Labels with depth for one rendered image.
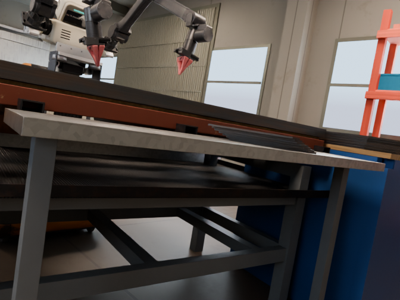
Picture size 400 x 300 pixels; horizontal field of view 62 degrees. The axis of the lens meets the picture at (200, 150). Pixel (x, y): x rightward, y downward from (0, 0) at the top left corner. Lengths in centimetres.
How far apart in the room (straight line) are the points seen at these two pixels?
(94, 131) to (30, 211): 22
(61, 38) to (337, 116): 332
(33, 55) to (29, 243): 824
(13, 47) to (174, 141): 819
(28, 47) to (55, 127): 830
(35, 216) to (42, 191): 5
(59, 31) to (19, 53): 677
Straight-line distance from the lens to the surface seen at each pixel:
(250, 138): 103
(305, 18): 470
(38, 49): 893
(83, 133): 60
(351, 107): 437
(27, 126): 58
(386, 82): 356
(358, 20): 466
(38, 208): 73
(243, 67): 534
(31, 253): 76
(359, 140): 160
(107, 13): 127
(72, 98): 92
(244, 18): 565
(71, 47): 204
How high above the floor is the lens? 78
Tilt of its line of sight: 4 degrees down
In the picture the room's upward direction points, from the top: 9 degrees clockwise
